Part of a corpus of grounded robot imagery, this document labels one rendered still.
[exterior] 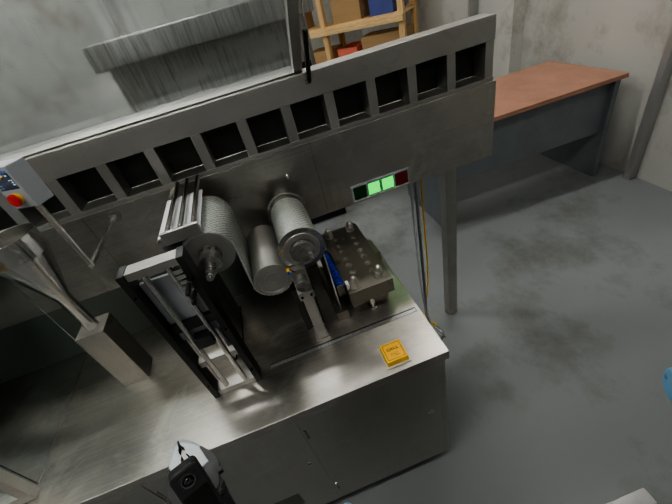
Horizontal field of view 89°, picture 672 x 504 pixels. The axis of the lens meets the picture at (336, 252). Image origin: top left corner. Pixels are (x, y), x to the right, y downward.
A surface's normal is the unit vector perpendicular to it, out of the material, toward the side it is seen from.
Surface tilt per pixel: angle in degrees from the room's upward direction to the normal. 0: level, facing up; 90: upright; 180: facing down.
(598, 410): 0
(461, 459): 0
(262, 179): 90
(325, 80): 90
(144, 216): 90
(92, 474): 0
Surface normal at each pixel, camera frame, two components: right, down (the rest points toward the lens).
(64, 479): -0.22, -0.76
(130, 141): 0.29, 0.54
